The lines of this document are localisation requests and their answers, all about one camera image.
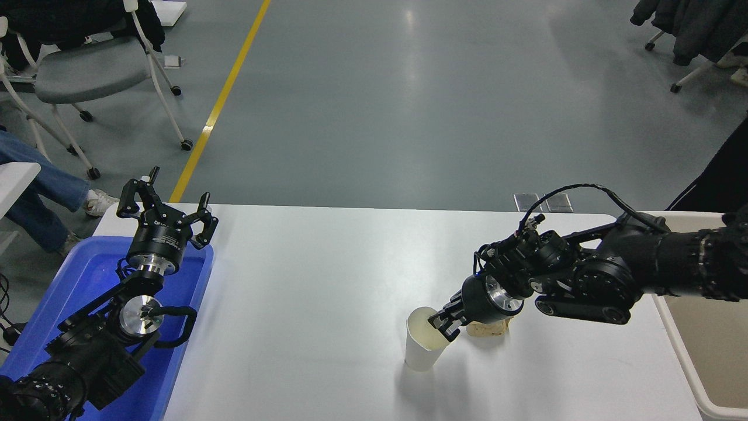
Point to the blue plastic tray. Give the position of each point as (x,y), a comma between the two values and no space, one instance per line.
(76,280)

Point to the small grey floor box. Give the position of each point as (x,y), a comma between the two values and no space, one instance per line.
(172,61)

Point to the small white table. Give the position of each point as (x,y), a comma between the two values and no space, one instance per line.
(14,181)

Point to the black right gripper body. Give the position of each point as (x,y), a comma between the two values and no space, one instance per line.
(476,301)

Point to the white paper cup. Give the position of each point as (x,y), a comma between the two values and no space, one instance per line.
(419,354)

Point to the white wheeled chair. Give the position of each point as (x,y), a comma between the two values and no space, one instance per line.
(692,75)

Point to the black jacket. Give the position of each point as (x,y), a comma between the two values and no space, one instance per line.
(58,17)

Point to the large pale bin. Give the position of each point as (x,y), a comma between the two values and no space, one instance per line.
(713,351)

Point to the metal floor plate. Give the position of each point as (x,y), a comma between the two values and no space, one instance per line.
(560,203)
(526,204)

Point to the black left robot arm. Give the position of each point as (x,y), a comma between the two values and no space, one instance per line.
(87,356)

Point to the white flat board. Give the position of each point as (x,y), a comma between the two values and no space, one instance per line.
(169,11)

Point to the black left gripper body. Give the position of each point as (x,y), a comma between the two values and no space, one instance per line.
(158,240)

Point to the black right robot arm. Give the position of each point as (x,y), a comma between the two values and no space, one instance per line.
(613,275)

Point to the grey chair with white frame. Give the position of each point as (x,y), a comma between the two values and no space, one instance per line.
(87,70)

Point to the dark coats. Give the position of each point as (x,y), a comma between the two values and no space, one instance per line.
(695,26)

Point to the crumpled tan paper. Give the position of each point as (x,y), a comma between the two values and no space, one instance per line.
(488,330)

